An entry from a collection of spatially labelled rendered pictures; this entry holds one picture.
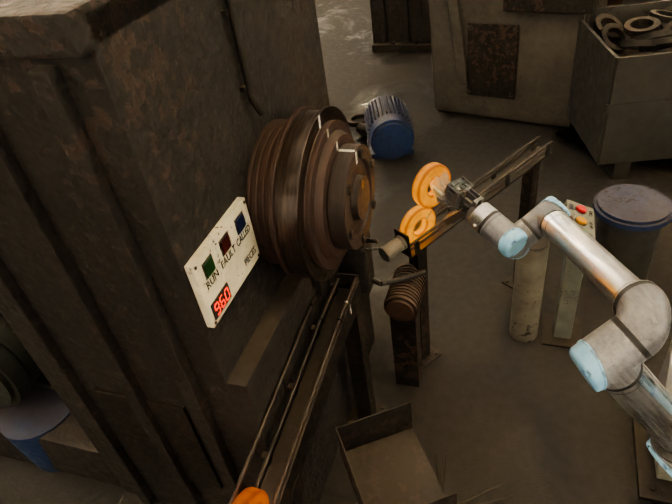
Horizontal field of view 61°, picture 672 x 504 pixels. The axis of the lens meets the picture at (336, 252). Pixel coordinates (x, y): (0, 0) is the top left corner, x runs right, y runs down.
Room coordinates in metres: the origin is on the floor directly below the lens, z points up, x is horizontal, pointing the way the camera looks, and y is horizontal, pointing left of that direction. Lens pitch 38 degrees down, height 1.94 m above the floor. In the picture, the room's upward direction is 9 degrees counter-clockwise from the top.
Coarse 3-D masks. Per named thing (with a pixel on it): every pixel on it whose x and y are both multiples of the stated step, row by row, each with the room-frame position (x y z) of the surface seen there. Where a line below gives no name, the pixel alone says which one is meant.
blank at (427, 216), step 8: (416, 208) 1.64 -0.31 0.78; (424, 208) 1.64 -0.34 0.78; (408, 216) 1.62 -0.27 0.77; (416, 216) 1.62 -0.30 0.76; (424, 216) 1.64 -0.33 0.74; (432, 216) 1.66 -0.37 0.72; (408, 224) 1.60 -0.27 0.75; (424, 224) 1.66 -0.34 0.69; (432, 224) 1.66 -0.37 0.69; (408, 232) 1.60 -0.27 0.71; (416, 232) 1.64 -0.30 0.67; (424, 232) 1.64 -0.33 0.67
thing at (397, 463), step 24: (408, 408) 0.88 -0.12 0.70; (336, 432) 0.84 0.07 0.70; (360, 432) 0.85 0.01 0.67; (384, 432) 0.87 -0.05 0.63; (408, 432) 0.87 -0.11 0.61; (360, 456) 0.82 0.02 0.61; (384, 456) 0.81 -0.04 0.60; (408, 456) 0.80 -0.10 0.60; (360, 480) 0.76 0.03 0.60; (384, 480) 0.75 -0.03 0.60; (408, 480) 0.74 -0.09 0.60; (432, 480) 0.73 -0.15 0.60
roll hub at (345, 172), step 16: (352, 144) 1.31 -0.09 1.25; (336, 160) 1.24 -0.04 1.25; (352, 160) 1.23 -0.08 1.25; (368, 160) 1.35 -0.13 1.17; (336, 176) 1.20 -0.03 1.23; (352, 176) 1.25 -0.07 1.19; (368, 176) 1.36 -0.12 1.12; (336, 192) 1.17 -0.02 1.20; (352, 192) 1.23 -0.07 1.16; (368, 192) 1.30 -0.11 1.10; (336, 208) 1.15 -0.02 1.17; (352, 208) 1.21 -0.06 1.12; (368, 208) 1.32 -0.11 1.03; (336, 224) 1.14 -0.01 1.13; (352, 224) 1.21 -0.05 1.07; (368, 224) 1.30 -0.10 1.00; (336, 240) 1.15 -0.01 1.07; (352, 240) 1.16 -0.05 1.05
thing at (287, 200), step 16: (304, 112) 1.36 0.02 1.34; (320, 112) 1.31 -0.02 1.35; (336, 112) 1.41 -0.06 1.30; (304, 128) 1.27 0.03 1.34; (320, 128) 1.30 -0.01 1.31; (288, 144) 1.23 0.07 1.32; (304, 144) 1.20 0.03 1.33; (288, 160) 1.19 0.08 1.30; (304, 160) 1.18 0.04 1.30; (288, 176) 1.16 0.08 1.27; (304, 176) 1.17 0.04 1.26; (288, 192) 1.14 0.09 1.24; (288, 208) 1.12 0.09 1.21; (288, 224) 1.11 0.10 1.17; (288, 240) 1.10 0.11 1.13; (304, 240) 1.10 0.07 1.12; (288, 256) 1.11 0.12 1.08; (304, 256) 1.09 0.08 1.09; (304, 272) 1.13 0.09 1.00; (320, 272) 1.15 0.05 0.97
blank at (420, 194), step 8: (424, 168) 1.58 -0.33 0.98; (432, 168) 1.57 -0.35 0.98; (440, 168) 1.59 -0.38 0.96; (416, 176) 1.57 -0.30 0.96; (424, 176) 1.55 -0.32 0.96; (432, 176) 1.57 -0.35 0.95; (416, 184) 1.55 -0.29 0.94; (424, 184) 1.55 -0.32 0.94; (416, 192) 1.54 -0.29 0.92; (424, 192) 1.55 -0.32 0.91; (416, 200) 1.55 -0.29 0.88; (424, 200) 1.55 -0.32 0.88; (432, 200) 1.56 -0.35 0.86
